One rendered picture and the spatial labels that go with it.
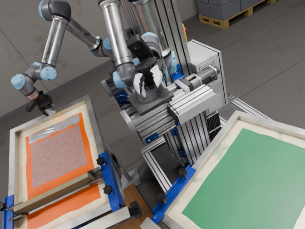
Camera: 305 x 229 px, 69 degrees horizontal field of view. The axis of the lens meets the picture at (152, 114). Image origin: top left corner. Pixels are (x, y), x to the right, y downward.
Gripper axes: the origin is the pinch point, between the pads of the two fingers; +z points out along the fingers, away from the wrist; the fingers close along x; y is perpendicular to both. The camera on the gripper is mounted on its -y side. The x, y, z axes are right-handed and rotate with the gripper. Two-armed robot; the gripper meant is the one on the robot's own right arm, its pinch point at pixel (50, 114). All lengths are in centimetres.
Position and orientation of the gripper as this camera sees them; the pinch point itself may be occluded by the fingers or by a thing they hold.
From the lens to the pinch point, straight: 166.5
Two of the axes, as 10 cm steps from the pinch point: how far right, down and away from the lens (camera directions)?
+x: -3.5, -7.3, 5.8
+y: 9.1, -4.2, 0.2
